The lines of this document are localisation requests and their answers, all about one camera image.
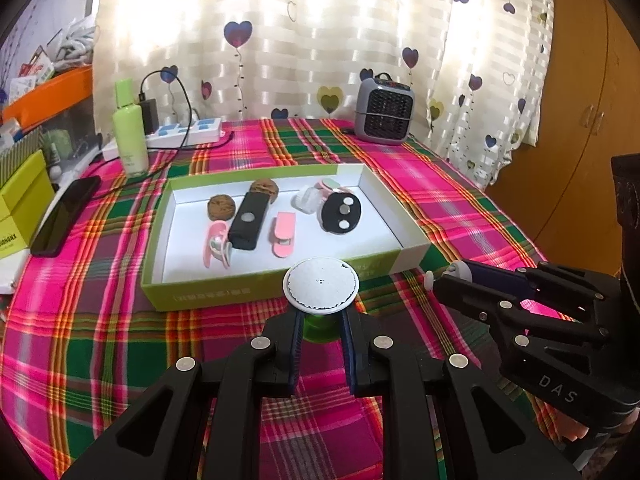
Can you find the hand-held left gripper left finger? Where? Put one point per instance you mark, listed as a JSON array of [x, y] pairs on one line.
[[296, 342]]

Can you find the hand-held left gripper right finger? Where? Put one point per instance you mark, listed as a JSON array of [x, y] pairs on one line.
[[350, 345]]

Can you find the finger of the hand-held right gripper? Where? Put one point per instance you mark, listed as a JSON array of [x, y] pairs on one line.
[[470, 297], [500, 275]]

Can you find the white egg-shaped gadget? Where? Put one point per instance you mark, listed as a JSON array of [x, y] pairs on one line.
[[457, 271]]

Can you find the white round disc device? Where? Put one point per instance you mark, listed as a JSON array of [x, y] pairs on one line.
[[320, 282]]

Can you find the green white cardboard box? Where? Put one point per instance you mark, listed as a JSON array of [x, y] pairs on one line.
[[375, 220]]

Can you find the black rectangular case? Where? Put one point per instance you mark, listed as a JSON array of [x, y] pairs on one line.
[[247, 225]]

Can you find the pink clip with mint pad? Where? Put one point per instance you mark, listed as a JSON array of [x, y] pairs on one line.
[[212, 240]]

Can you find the white ribbed roll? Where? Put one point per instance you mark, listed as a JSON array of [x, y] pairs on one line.
[[306, 200]]

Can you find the brown cookie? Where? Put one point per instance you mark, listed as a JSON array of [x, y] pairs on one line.
[[264, 189], [221, 207]]

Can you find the pink mint handheld device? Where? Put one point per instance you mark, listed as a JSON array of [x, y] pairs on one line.
[[330, 186]]

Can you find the wooden wardrobe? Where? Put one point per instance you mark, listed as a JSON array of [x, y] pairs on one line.
[[575, 110]]

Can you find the grey mini heater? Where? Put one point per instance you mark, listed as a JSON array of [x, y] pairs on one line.
[[382, 115]]

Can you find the white blue power strip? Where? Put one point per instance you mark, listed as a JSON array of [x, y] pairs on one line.
[[205, 132]]

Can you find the black smartphone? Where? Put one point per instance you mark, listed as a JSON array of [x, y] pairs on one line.
[[62, 217]]

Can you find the light green bottle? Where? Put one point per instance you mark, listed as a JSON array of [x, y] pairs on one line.
[[130, 135]]

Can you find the white power adapter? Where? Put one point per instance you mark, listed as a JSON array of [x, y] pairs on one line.
[[111, 150]]

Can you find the black charger plug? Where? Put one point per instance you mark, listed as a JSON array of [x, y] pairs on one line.
[[150, 115]]

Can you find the small pale bottle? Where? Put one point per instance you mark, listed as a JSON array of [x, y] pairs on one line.
[[54, 160]]

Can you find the yellow-green cardboard box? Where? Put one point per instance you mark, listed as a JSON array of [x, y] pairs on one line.
[[20, 200]]

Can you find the heart print curtain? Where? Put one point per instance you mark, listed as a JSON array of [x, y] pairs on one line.
[[310, 25]]

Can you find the grey striped box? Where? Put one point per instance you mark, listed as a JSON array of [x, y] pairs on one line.
[[20, 152]]

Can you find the orange lidded storage bin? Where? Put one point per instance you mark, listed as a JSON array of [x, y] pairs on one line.
[[50, 92]]

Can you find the colourful card packets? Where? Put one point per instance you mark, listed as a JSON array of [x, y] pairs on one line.
[[27, 77]]

